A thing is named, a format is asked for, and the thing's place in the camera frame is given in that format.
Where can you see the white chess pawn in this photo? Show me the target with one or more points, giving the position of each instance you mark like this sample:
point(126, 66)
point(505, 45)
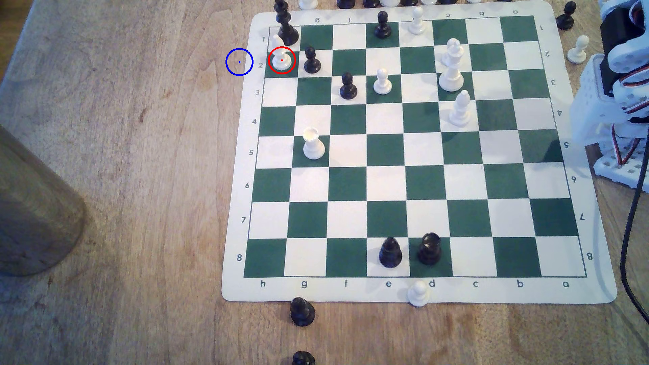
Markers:
point(578, 51)
point(417, 23)
point(382, 83)
point(281, 60)
point(418, 295)

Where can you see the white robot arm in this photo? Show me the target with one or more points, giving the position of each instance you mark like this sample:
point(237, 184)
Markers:
point(593, 101)

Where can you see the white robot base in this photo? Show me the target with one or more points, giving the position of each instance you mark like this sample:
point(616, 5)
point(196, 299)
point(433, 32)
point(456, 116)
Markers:
point(621, 170)

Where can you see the white chess rook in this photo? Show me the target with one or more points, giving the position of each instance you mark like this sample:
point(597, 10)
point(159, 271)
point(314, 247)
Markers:
point(313, 146)

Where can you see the green and white chess mat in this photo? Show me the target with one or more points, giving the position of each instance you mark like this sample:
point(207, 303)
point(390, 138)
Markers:
point(421, 167)

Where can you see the black chess bishop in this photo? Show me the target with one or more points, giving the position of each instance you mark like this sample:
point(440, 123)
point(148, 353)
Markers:
point(390, 254)

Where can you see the black chess pawn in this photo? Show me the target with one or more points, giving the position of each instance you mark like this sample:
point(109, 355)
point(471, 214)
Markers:
point(302, 313)
point(312, 62)
point(565, 19)
point(348, 87)
point(303, 359)
point(383, 28)

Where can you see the black chess rook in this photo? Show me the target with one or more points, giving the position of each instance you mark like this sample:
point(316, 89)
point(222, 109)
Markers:
point(429, 249)

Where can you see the white chess bishop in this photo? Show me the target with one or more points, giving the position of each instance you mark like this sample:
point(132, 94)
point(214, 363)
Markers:
point(460, 112)

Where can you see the tall black chess king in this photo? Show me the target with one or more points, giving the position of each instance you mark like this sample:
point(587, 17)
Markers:
point(287, 28)

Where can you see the tall white chess queen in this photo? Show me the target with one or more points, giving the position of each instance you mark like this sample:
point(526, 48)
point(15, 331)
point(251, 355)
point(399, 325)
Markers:
point(451, 73)

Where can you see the white chess piece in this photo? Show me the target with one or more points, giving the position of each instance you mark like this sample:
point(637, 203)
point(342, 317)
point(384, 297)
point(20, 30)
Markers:
point(390, 2)
point(308, 3)

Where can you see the blurred brown cylinder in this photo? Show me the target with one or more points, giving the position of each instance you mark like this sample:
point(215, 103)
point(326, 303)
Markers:
point(35, 213)

